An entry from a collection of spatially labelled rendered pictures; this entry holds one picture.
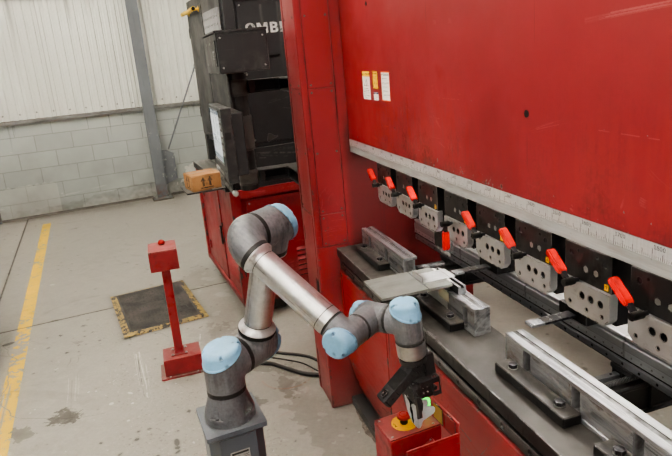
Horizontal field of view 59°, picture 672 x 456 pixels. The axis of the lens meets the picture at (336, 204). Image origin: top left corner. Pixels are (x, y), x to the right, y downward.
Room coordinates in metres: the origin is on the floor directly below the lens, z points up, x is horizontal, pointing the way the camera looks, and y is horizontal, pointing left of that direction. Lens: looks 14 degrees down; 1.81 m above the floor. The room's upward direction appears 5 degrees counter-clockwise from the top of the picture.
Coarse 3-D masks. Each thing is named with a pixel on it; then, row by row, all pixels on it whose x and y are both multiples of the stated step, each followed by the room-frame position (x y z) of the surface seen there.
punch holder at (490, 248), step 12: (480, 204) 1.66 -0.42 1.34; (480, 216) 1.66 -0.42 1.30; (492, 216) 1.60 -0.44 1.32; (504, 216) 1.54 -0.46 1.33; (480, 228) 1.66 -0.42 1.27; (492, 228) 1.60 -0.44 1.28; (480, 240) 1.66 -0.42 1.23; (492, 240) 1.60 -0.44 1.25; (480, 252) 1.66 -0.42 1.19; (492, 252) 1.60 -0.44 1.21; (504, 252) 1.54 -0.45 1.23; (504, 264) 1.54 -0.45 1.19
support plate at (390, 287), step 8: (416, 272) 2.03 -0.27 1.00; (424, 272) 2.02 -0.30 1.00; (368, 280) 1.99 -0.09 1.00; (376, 280) 1.99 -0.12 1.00; (384, 280) 1.98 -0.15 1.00; (392, 280) 1.97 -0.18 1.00; (400, 280) 1.97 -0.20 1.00; (408, 280) 1.96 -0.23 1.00; (416, 280) 1.95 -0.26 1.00; (440, 280) 1.93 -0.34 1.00; (376, 288) 1.91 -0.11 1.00; (384, 288) 1.91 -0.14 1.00; (392, 288) 1.90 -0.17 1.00; (400, 288) 1.89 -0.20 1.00; (408, 288) 1.89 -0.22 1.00; (416, 288) 1.88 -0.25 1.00; (424, 288) 1.88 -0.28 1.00; (432, 288) 1.87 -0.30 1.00; (440, 288) 1.88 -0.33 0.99; (384, 296) 1.84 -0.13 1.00; (392, 296) 1.83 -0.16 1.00; (400, 296) 1.84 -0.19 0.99
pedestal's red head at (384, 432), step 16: (432, 400) 1.47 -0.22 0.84; (432, 416) 1.47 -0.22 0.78; (384, 432) 1.42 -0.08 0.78; (400, 432) 1.41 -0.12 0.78; (416, 432) 1.41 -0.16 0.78; (432, 432) 1.43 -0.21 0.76; (448, 432) 1.39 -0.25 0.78; (384, 448) 1.42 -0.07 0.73; (400, 448) 1.39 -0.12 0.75; (416, 448) 1.30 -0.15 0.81; (432, 448) 1.32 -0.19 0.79; (448, 448) 1.34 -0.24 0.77
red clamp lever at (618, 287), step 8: (608, 280) 1.12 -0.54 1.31; (616, 280) 1.11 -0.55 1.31; (616, 288) 1.10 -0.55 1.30; (624, 288) 1.09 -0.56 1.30; (624, 296) 1.08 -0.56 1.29; (624, 304) 1.07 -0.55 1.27; (632, 304) 1.07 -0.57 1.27; (632, 312) 1.05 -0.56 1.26; (640, 312) 1.05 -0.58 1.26; (648, 312) 1.06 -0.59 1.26; (632, 320) 1.05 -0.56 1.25
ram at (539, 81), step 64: (384, 0) 2.27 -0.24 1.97; (448, 0) 1.81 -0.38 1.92; (512, 0) 1.50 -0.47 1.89; (576, 0) 1.28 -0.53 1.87; (640, 0) 1.12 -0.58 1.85; (384, 64) 2.31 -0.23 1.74; (448, 64) 1.82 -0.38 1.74; (512, 64) 1.50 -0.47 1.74; (576, 64) 1.28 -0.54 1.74; (640, 64) 1.11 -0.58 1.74; (384, 128) 2.35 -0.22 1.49; (448, 128) 1.83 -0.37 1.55; (512, 128) 1.50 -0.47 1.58; (576, 128) 1.27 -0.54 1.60; (640, 128) 1.10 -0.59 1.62; (512, 192) 1.51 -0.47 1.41; (576, 192) 1.27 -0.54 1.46; (640, 192) 1.10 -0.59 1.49; (640, 256) 1.09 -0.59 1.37
